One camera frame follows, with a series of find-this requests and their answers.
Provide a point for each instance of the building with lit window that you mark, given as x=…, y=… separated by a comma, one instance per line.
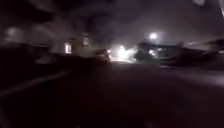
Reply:
x=76, y=45

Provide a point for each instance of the street lamp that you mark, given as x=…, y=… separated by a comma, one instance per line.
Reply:
x=153, y=36

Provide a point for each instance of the dark asphalt road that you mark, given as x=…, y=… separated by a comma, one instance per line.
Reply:
x=130, y=96

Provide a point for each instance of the dark car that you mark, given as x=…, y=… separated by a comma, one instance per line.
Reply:
x=103, y=56

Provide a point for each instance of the dark building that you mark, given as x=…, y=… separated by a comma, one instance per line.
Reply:
x=160, y=51

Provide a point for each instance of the pale kerb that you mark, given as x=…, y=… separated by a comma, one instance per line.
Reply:
x=36, y=82

